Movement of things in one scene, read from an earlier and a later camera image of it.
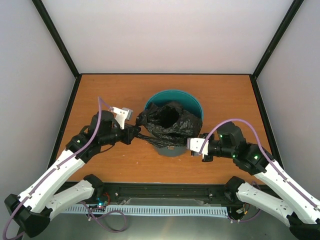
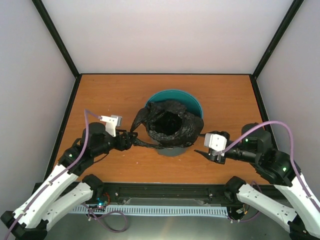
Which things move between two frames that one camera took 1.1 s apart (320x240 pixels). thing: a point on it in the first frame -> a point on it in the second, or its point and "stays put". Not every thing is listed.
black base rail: x=175 y=193 stays put
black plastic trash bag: x=167 y=124 stays put
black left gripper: x=130 y=135 -> x=127 y=144
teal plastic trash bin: x=189 y=103 stays put
